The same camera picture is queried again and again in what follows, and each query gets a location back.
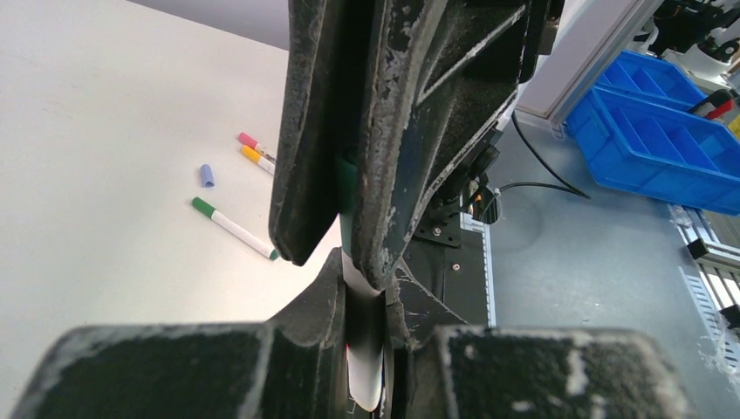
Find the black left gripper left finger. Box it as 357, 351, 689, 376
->
11, 249, 347, 418

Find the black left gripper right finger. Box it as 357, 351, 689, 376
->
384, 264, 694, 418

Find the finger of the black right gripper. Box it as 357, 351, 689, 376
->
269, 1, 376, 266
351, 1, 530, 291

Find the white pink marker pen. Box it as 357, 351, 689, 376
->
236, 132, 276, 162

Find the white yellow marker pen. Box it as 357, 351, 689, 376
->
241, 145, 275, 175

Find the blue pen cap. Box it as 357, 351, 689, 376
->
199, 164, 215, 189

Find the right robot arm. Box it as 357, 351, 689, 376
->
269, 1, 563, 291

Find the blue plastic parts bin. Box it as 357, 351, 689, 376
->
565, 87, 739, 216
595, 51, 706, 111

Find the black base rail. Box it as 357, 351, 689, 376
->
403, 199, 488, 326

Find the white slotted cable duct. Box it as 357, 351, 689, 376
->
460, 213, 497, 327

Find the right black camera cable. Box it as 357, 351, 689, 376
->
479, 109, 592, 223

